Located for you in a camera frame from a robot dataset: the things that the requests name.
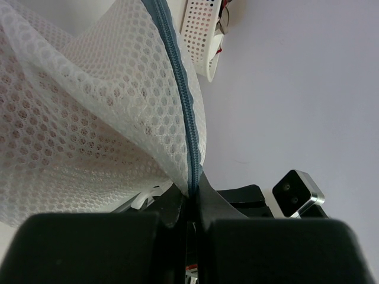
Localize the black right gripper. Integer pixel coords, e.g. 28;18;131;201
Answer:
217;185;271;218

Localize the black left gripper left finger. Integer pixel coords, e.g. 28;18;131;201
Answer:
1;188;187;283

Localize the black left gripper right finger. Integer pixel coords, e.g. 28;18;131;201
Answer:
195;176;375;283

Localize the blue-trimmed mesh laundry bag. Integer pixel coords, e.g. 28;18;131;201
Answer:
1;1;206;227

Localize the white plastic basket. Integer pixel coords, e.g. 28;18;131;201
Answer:
181;1;225;82

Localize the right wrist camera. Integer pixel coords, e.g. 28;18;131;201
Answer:
272;169;325;218

